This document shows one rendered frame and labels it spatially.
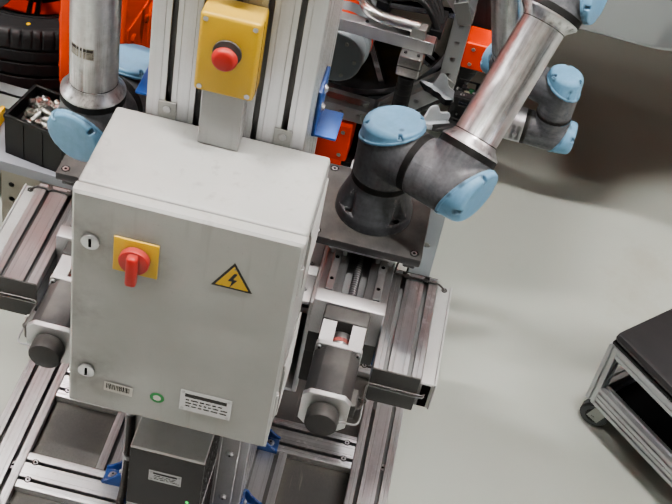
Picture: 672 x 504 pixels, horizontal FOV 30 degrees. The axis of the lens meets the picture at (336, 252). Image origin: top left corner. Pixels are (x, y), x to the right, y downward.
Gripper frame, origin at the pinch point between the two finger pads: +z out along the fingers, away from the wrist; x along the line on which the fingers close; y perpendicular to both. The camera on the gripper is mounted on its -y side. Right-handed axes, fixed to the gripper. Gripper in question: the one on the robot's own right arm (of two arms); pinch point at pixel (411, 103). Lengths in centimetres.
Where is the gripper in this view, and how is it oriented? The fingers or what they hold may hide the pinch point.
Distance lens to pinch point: 273.3
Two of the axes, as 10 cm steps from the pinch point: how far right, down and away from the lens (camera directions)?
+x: -2.4, 6.5, -7.2
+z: -9.6, -2.7, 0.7
